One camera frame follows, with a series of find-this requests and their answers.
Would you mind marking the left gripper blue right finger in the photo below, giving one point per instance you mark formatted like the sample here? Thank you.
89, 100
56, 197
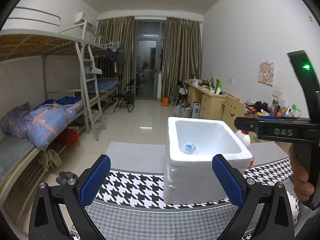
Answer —
231, 180

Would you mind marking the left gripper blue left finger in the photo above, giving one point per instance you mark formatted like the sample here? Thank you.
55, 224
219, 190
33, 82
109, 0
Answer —
90, 181

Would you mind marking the blue white face mask pack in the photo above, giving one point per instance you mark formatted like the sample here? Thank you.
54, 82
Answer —
190, 148

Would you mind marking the right hand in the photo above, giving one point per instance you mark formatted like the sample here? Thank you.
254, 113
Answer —
300, 177

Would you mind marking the dark thermos flask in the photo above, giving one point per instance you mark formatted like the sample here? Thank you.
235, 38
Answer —
274, 108

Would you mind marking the houndstooth table cloth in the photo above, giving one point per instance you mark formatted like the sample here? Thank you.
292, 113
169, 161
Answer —
130, 205

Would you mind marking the white styrofoam box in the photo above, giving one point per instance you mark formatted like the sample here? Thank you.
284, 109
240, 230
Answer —
189, 178

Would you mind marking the white bottle red pump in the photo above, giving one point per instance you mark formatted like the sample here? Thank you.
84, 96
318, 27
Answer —
243, 135

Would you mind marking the wooden smiley chair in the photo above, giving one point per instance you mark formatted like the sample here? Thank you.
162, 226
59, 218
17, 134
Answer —
233, 108

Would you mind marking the blue plaid quilt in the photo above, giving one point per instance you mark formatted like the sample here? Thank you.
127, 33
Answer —
42, 124

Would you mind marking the wooden desk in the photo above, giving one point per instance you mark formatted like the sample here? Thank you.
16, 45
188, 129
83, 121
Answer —
271, 128

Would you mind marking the black folding chair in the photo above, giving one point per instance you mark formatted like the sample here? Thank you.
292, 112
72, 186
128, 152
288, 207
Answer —
127, 97

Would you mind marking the orange bag on floor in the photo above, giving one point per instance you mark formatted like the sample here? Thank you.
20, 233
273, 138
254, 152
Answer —
165, 102

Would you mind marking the white metal bunk bed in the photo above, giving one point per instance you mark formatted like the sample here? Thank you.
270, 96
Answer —
39, 62

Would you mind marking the left brown curtain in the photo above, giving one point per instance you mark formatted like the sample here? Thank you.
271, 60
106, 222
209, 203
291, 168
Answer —
117, 35

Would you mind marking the brown curtain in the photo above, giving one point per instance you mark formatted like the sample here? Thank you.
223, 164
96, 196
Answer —
117, 35
181, 54

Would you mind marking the right brown curtain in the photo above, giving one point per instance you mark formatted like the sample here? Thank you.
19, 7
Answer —
181, 54

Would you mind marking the glass balcony door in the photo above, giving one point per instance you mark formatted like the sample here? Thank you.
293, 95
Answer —
147, 62

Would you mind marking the white air conditioner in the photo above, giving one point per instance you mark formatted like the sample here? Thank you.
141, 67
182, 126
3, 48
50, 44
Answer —
81, 17

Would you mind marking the anime girl wall picture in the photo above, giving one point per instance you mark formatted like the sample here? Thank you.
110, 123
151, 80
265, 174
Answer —
266, 72

